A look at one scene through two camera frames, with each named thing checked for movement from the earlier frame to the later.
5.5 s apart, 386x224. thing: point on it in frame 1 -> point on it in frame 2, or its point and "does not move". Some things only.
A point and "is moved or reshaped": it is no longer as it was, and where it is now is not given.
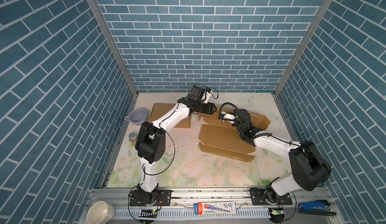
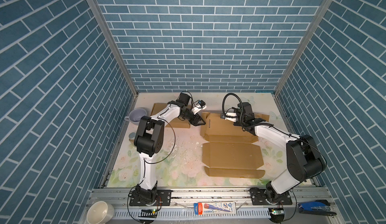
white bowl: (99, 212) does not move
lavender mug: (136, 116) does not move
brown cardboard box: (159, 109) does not move
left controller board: (149, 213) does not move
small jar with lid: (132, 139) does not move
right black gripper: (235, 112) -> (236, 123)
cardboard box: (222, 138) is moved or reshaped
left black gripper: (209, 108) -> (197, 118)
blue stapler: (318, 207) does not move
